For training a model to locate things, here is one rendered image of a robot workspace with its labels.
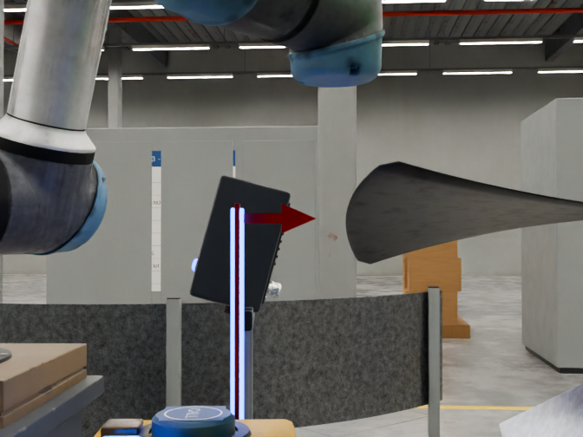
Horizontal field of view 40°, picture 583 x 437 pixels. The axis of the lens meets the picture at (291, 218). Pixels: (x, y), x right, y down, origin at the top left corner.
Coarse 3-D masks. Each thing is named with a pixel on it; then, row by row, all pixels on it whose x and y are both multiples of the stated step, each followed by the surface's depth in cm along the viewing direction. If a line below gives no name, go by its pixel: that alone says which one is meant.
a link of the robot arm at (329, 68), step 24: (336, 0) 59; (360, 0) 61; (312, 24) 58; (336, 24) 60; (360, 24) 62; (288, 48) 62; (312, 48) 61; (336, 48) 61; (360, 48) 62; (312, 72) 62; (336, 72) 62; (360, 72) 62
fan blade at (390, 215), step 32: (384, 192) 60; (416, 192) 59; (448, 192) 59; (480, 192) 58; (512, 192) 57; (352, 224) 67; (384, 224) 68; (416, 224) 68; (448, 224) 68; (480, 224) 69; (512, 224) 70; (544, 224) 71; (384, 256) 75
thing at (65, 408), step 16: (80, 384) 89; (96, 384) 91; (64, 400) 80; (80, 400) 85; (32, 416) 73; (48, 416) 75; (64, 416) 80; (80, 416) 89; (0, 432) 68; (16, 432) 68; (32, 432) 71; (48, 432) 75; (64, 432) 84; (80, 432) 89
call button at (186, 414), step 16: (160, 416) 38; (176, 416) 38; (192, 416) 38; (208, 416) 38; (224, 416) 38; (160, 432) 37; (176, 432) 37; (192, 432) 37; (208, 432) 37; (224, 432) 37
